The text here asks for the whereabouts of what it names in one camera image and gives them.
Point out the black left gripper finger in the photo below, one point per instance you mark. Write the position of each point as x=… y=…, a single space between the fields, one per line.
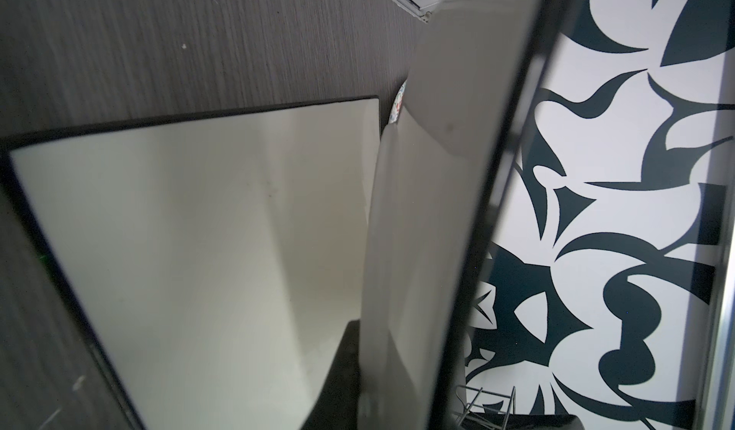
x=337 y=405

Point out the cream square plate black rim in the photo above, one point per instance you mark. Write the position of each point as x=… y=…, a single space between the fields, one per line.
x=211 y=261

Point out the white square plate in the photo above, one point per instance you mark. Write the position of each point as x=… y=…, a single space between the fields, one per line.
x=442 y=171

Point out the round speckled plate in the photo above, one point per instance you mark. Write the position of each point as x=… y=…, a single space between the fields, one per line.
x=397 y=105

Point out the large black square plate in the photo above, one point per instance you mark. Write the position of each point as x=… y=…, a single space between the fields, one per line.
x=522 y=421

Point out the wire dish rack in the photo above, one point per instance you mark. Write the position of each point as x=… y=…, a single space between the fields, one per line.
x=482 y=408

